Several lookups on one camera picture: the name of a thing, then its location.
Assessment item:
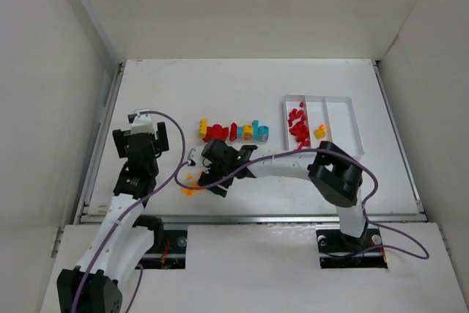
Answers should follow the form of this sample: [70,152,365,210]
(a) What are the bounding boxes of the orange yellow lego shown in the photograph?
[314,124,327,140]

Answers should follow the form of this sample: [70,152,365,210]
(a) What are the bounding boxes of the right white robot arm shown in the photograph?
[197,139,366,238]

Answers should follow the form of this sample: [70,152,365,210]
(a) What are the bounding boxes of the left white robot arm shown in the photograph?
[56,114,169,312]

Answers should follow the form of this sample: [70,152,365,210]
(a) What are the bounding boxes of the red legos in tray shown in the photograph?
[287,101,311,150]

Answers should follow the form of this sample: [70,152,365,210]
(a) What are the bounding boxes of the teal and yellow lego assembly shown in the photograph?
[234,120,270,142]

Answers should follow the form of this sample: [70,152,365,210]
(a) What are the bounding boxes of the red rounded lego assembly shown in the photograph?
[202,123,238,143]

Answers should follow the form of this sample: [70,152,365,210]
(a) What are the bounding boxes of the orange lego pile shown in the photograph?
[181,173,204,197]

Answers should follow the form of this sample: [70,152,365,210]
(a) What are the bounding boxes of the yellow 2x4 lego brick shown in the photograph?
[199,118,207,138]

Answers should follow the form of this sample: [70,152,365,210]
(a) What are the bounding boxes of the white sorting tray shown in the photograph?
[284,95,364,160]

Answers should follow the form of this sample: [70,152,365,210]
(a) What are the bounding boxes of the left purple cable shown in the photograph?
[69,109,186,313]

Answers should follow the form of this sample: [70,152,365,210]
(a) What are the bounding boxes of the purple cable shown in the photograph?
[69,109,186,313]
[174,147,430,259]

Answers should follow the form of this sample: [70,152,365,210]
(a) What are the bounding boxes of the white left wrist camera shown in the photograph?
[128,109,155,135]

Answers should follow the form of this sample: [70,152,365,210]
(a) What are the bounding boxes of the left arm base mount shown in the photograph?
[133,216,188,270]

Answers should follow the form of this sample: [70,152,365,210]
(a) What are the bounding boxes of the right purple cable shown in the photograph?
[174,147,430,259]

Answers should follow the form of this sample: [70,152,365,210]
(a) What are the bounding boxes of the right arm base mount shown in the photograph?
[316,227,388,269]

